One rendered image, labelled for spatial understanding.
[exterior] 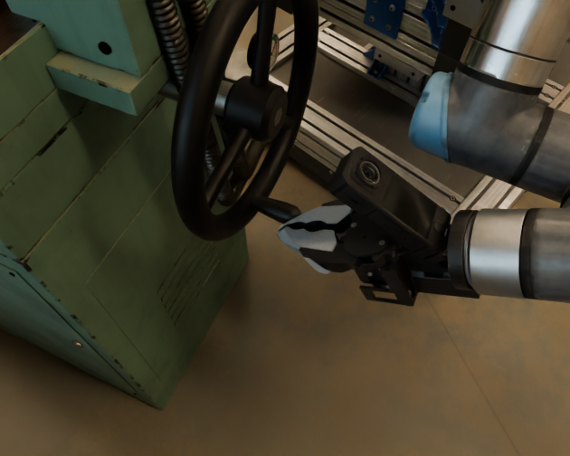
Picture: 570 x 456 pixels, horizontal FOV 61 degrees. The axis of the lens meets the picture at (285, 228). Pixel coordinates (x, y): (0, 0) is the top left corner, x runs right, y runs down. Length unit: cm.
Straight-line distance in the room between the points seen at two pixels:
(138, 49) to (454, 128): 28
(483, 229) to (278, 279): 93
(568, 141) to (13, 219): 52
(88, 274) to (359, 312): 77
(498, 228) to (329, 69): 115
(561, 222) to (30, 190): 48
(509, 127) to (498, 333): 94
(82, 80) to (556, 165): 42
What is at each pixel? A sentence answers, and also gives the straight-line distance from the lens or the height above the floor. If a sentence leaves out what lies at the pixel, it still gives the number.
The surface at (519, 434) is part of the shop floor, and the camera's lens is 130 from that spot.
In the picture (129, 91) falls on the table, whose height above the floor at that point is 87.
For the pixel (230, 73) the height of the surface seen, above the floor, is 62.
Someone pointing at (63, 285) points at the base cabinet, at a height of 62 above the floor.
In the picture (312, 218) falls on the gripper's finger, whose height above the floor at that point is 74.
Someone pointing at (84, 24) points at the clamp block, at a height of 91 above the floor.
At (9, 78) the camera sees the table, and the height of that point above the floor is 88.
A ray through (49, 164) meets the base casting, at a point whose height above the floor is 78.
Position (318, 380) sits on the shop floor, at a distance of 121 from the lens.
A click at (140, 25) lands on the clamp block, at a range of 46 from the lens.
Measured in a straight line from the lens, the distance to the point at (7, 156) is 52.
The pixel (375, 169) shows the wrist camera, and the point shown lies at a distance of 42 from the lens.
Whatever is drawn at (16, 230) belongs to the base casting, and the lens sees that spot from 56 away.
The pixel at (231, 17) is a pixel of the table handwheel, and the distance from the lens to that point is 40.
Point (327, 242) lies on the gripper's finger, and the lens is 48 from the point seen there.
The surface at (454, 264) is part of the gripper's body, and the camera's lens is 43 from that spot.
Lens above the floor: 117
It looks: 57 degrees down
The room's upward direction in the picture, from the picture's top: straight up
